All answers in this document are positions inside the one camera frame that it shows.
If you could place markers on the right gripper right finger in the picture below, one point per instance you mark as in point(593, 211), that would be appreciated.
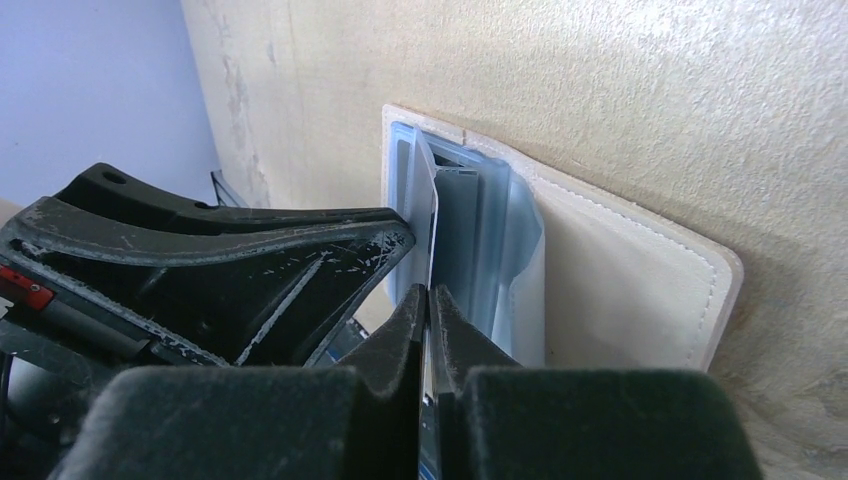
point(499, 420)

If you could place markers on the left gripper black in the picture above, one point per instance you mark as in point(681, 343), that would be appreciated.
point(112, 273)

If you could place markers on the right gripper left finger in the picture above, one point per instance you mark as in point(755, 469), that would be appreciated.
point(357, 419)

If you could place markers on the beige card holder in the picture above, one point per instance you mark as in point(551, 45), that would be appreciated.
point(624, 287)

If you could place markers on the silver credit card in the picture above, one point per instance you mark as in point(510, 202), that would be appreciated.
point(422, 217)

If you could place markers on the aluminium table frame rail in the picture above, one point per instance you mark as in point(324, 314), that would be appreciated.
point(225, 194)

